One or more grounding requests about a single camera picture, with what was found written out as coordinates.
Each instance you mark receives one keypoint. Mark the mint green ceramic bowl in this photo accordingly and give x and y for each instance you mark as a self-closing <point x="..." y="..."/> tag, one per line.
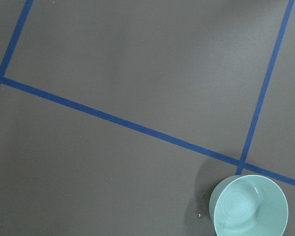
<point x="250" y="205"/>

